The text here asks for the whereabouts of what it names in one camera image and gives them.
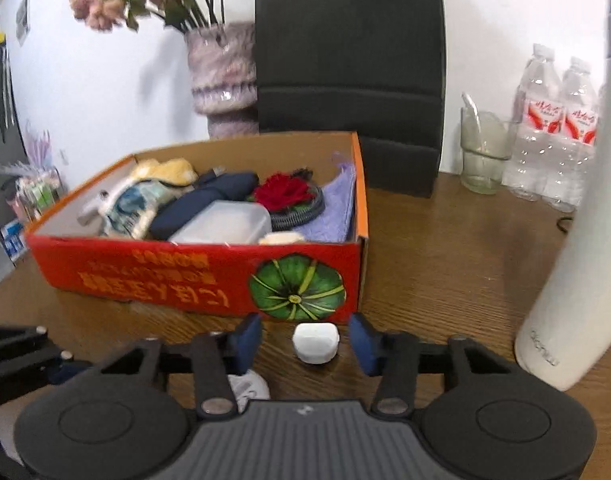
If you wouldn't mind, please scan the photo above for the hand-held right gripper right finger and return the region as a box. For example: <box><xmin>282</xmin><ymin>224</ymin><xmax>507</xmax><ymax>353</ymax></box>
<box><xmin>348</xmin><ymin>312</ymin><xmax>515</xmax><ymax>418</ymax></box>

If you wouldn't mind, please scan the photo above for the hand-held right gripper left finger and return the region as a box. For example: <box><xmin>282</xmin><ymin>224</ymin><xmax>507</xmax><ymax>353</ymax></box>
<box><xmin>98</xmin><ymin>312</ymin><xmax>263</xmax><ymax>420</ymax></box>

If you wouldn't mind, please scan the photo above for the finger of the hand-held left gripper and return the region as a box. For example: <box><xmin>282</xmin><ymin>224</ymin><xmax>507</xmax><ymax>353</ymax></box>
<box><xmin>0</xmin><ymin>352</ymin><xmax>93</xmax><ymax>411</ymax></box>
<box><xmin>0</xmin><ymin>325</ymin><xmax>61</xmax><ymax>361</ymax></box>

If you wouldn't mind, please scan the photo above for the white earbud case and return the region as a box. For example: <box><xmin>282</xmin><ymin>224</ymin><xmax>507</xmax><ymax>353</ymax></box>
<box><xmin>291</xmin><ymin>322</ymin><xmax>341</xmax><ymax>365</ymax></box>

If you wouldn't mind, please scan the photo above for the orange cardboard box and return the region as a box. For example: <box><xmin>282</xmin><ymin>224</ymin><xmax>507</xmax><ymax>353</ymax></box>
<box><xmin>25</xmin><ymin>131</ymin><xmax>370</xmax><ymax>323</ymax></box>

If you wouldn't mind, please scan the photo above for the wooden desktop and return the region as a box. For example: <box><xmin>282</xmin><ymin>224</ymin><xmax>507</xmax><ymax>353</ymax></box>
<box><xmin>0</xmin><ymin>170</ymin><xmax>611</xmax><ymax>480</ymax></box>

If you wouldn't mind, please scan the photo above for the white round object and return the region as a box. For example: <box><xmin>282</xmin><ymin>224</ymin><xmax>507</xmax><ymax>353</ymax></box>
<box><xmin>228</xmin><ymin>371</ymin><xmax>271</xmax><ymax>413</ymax></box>

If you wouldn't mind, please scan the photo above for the blue white printed carton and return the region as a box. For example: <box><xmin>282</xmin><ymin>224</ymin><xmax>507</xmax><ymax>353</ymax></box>
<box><xmin>0</xmin><ymin>220</ymin><xmax>26</xmax><ymax>261</ymax></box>

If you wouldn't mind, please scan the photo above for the cream round object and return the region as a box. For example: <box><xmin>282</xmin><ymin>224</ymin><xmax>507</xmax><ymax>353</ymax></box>
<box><xmin>258</xmin><ymin>231</ymin><xmax>306</xmax><ymax>247</ymax></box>

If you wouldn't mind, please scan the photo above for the translucent plastic box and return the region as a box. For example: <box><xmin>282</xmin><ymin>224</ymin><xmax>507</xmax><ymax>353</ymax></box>
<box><xmin>168</xmin><ymin>200</ymin><xmax>272</xmax><ymax>246</ymax></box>

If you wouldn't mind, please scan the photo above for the purple cloth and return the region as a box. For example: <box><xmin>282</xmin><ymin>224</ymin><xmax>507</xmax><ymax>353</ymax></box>
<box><xmin>292</xmin><ymin>150</ymin><xmax>359</xmax><ymax>243</ymax></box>

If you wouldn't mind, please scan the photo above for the navy zip pouch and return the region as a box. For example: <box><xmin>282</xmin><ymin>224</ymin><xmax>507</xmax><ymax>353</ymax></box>
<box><xmin>149</xmin><ymin>169</ymin><xmax>260</xmax><ymax>241</ymax></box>

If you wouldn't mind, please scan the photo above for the pen holder with items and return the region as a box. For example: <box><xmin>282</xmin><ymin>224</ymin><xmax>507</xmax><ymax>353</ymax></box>
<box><xmin>0</xmin><ymin>160</ymin><xmax>68</xmax><ymax>261</ymax></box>

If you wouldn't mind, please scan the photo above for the red rose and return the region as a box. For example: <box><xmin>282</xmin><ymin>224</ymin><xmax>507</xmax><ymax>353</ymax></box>
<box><xmin>252</xmin><ymin>172</ymin><xmax>313</xmax><ymax>211</ymax></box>

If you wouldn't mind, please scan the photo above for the blue white printed packet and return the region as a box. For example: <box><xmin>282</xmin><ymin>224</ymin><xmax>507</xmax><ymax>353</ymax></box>
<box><xmin>102</xmin><ymin>180</ymin><xmax>178</xmax><ymax>240</ymax></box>

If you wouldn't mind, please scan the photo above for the white and yellow plush sheep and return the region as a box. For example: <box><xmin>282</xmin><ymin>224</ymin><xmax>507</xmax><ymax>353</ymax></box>
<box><xmin>76</xmin><ymin>157</ymin><xmax>198</xmax><ymax>228</ymax></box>

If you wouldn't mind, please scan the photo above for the white insulated bottle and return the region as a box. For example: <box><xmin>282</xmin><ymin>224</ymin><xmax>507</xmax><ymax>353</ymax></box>
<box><xmin>514</xmin><ymin>0</ymin><xmax>611</xmax><ymax>392</ymax></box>

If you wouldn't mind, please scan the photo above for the clear glass cup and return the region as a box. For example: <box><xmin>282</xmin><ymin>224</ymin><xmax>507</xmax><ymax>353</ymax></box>
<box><xmin>459</xmin><ymin>92</ymin><xmax>519</xmax><ymax>196</ymax></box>

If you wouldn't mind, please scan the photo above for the dark grey panel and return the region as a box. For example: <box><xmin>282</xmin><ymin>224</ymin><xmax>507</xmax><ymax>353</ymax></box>
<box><xmin>0</xmin><ymin>30</ymin><xmax>26</xmax><ymax>161</ymax></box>

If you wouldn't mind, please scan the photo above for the mottled purple ceramic vase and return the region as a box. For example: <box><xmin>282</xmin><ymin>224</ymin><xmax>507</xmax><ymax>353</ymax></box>
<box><xmin>184</xmin><ymin>21</ymin><xmax>260</xmax><ymax>140</ymax></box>

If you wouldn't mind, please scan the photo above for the shrink-wrapped water bottle pack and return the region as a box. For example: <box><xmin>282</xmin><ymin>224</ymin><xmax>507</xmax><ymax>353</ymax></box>
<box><xmin>501</xmin><ymin>42</ymin><xmax>606</xmax><ymax>213</ymax></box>

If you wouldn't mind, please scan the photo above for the black paper bag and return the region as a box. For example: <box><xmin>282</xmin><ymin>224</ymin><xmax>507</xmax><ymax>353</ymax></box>
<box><xmin>254</xmin><ymin>0</ymin><xmax>447</xmax><ymax>198</ymax></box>

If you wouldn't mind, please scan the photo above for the coiled braided cable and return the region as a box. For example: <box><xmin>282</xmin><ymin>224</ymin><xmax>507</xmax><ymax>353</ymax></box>
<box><xmin>270</xmin><ymin>167</ymin><xmax>326</xmax><ymax>233</ymax></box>

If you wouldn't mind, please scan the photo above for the grey wall sign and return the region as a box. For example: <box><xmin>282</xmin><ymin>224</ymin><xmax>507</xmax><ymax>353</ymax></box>
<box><xmin>16</xmin><ymin>0</ymin><xmax>32</xmax><ymax>43</ymax></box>

